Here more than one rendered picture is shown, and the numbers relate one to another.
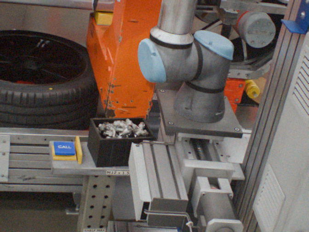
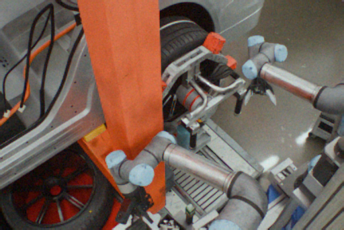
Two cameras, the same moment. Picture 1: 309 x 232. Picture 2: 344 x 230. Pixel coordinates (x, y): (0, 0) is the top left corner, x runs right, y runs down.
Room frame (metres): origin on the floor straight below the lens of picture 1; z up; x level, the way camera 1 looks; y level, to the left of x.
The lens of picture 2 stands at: (1.22, 0.30, 2.47)
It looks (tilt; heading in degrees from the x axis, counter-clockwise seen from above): 54 degrees down; 338
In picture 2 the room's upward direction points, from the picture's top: 1 degrees counter-clockwise
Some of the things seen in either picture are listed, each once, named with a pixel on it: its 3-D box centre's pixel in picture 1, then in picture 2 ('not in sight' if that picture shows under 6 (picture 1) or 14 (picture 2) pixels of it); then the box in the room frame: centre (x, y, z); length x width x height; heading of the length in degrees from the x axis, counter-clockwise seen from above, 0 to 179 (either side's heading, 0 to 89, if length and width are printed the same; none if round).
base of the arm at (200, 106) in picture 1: (202, 94); not in sight; (1.57, -0.12, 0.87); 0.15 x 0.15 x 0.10
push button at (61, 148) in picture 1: (64, 149); not in sight; (1.76, 0.28, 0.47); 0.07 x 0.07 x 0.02; 18
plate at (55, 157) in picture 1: (63, 153); not in sight; (1.76, 0.28, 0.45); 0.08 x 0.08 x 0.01; 18
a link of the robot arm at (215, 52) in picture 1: (208, 57); not in sight; (1.56, -0.12, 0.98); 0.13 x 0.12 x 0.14; 121
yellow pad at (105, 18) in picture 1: (111, 15); (89, 126); (2.52, 0.28, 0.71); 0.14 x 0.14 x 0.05; 18
